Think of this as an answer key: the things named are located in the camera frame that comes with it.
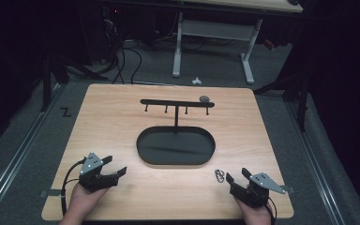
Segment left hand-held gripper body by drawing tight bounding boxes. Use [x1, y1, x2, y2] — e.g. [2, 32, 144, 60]
[78, 151, 120, 193]

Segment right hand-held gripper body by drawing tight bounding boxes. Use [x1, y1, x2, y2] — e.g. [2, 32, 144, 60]
[229, 172, 287, 209]

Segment black hook rack with tray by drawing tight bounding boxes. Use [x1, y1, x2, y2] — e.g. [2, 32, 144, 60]
[135, 97, 217, 166]

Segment person's left hand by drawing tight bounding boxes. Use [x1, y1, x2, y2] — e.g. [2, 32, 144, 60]
[69, 183, 108, 218]

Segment person's right hand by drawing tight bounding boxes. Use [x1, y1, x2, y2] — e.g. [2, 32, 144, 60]
[234, 198, 274, 225]

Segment black stand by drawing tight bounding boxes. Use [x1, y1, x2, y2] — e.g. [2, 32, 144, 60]
[252, 69, 311, 133]

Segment white-legged desk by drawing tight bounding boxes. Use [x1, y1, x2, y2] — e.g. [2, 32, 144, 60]
[171, 0, 305, 85]

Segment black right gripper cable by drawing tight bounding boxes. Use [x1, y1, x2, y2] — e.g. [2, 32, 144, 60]
[266, 196, 278, 225]

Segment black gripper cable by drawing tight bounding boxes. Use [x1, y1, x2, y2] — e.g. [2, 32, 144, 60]
[266, 196, 278, 225]
[60, 157, 87, 217]

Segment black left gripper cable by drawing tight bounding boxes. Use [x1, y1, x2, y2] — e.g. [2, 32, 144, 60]
[60, 157, 87, 217]

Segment metal floor rail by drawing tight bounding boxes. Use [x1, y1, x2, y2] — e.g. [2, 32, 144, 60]
[284, 99, 347, 225]
[0, 83, 64, 221]

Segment black floor cables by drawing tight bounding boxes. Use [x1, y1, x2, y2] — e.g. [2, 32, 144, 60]
[102, 8, 143, 85]

